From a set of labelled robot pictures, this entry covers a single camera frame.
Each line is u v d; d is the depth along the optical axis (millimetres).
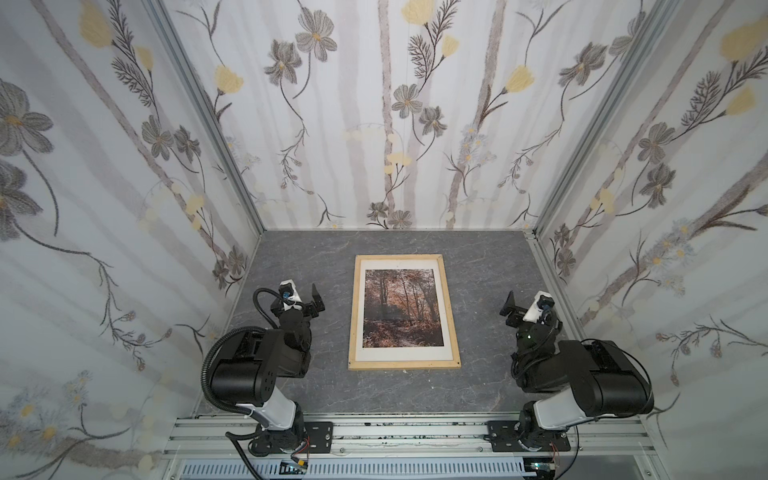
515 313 789
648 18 707
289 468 723
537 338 663
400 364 845
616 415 480
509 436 732
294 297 770
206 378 441
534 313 764
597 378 459
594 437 1549
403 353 890
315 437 734
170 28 702
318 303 839
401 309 982
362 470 702
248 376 451
